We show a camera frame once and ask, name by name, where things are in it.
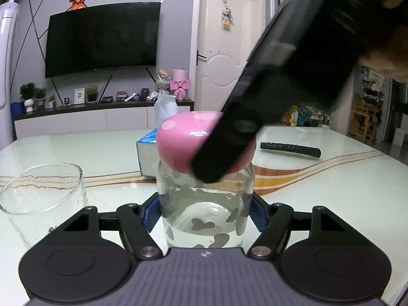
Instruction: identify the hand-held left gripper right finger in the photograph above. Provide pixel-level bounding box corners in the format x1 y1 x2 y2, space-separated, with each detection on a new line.
247 193 347 261

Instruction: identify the yellow door toy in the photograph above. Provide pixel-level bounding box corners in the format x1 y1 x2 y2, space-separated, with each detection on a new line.
221 0 235 32

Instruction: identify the medium green potted plant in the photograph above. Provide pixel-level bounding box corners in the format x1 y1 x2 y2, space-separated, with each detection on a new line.
33 87 47 109

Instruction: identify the person's right hand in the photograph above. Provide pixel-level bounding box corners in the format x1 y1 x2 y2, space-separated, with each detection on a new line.
358 0 408 81

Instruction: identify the white television cabinet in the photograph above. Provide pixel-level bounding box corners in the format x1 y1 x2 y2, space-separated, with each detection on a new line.
12 98 195 141

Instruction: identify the pink bottle cap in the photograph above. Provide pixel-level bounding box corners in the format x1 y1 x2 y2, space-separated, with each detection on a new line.
156 110 257 175

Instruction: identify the wooden chair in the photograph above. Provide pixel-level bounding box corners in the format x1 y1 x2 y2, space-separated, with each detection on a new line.
347 95 379 143

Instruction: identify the spotted glass bottle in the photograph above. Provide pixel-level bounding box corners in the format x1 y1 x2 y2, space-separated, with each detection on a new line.
156 159 256 249

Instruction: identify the wrapped flower bouquet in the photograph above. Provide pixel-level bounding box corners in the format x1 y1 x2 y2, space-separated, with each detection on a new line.
155 69 171 98

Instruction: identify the clear glass cup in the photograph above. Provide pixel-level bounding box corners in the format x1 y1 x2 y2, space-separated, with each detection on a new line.
0 163 89 251

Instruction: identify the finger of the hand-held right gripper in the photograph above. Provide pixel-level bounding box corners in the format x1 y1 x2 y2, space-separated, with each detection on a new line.
190 111 261 184

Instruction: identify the pink gift box with bow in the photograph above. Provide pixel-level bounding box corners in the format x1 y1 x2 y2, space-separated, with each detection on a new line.
169 68 192 100

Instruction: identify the white door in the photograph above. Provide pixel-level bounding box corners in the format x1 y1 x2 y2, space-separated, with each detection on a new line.
191 0 267 116

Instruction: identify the black television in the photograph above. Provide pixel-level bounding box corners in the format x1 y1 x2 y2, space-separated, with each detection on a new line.
44 2 162 79

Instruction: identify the white standing air conditioner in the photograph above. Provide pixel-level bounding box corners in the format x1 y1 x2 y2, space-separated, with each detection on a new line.
0 1 20 113

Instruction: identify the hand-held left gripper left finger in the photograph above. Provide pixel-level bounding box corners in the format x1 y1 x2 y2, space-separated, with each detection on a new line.
64 193 163 261

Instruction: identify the black remote control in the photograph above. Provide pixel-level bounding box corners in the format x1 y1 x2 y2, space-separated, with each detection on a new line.
260 141 322 159

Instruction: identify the potted plant in white pot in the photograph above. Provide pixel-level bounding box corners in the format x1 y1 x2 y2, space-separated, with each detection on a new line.
19 82 36 113

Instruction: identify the yellow snack bag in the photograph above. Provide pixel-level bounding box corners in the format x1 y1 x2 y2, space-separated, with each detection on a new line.
282 105 299 127

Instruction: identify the blue tissue box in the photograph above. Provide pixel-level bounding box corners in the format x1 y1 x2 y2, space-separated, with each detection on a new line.
136 94 179 178

